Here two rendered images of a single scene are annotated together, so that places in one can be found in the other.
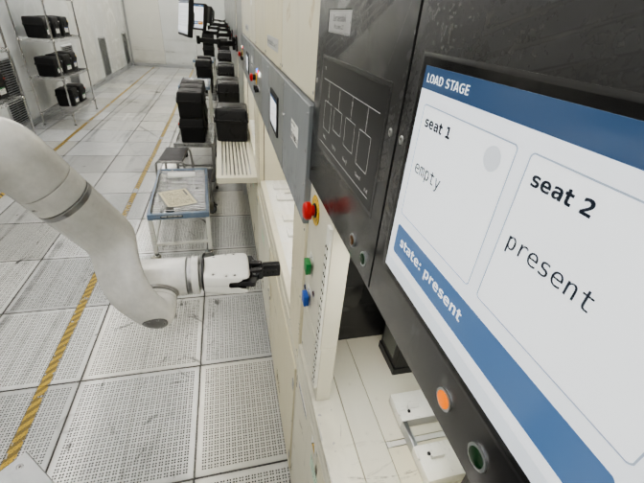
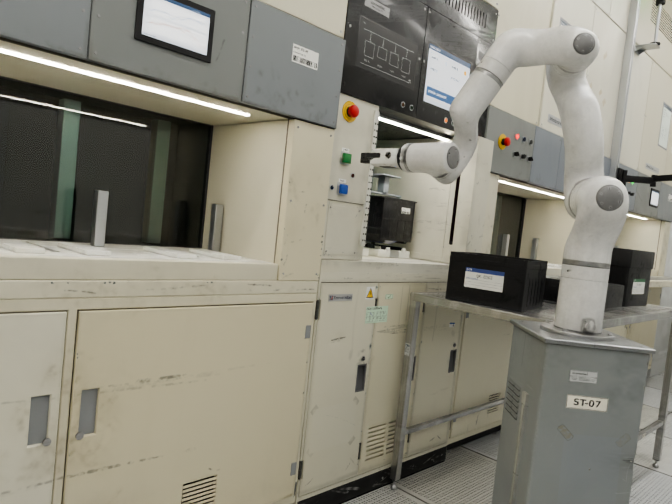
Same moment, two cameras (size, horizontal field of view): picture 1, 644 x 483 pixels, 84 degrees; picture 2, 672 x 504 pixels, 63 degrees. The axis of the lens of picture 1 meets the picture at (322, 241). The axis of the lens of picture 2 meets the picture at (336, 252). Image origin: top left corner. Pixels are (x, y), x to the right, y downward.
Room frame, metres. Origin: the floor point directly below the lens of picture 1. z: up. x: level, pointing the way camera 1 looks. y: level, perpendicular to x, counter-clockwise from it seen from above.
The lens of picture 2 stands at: (1.58, 1.60, 0.99)
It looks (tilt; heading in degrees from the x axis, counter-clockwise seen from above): 3 degrees down; 241
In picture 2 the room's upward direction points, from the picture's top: 6 degrees clockwise
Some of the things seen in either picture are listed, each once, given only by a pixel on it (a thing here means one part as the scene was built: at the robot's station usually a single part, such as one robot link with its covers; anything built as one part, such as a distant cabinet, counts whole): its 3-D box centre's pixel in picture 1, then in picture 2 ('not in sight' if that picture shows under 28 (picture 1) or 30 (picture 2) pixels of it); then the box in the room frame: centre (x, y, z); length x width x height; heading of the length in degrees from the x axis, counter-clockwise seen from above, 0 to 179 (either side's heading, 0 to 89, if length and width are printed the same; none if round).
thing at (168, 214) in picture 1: (186, 212); not in sight; (2.66, 1.16, 0.24); 0.97 x 0.52 x 0.48; 19
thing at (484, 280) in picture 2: not in sight; (497, 279); (0.08, 0.13, 0.85); 0.28 x 0.28 x 0.17; 26
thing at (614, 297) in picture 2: not in sight; (576, 288); (-0.40, 0.09, 0.83); 0.29 x 0.29 x 0.13; 17
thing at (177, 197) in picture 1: (177, 196); not in sight; (2.48, 1.14, 0.47); 0.31 x 0.23 x 0.02; 38
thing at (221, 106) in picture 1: (231, 121); not in sight; (3.05, 0.85, 0.93); 0.30 x 0.28 x 0.26; 13
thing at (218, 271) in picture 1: (223, 272); (393, 157); (0.65, 0.22, 1.20); 0.11 x 0.10 x 0.07; 106
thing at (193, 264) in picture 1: (195, 274); (409, 157); (0.64, 0.28, 1.20); 0.09 x 0.03 x 0.08; 16
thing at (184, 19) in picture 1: (206, 25); not in sight; (3.49, 1.14, 1.59); 0.50 x 0.41 x 0.36; 106
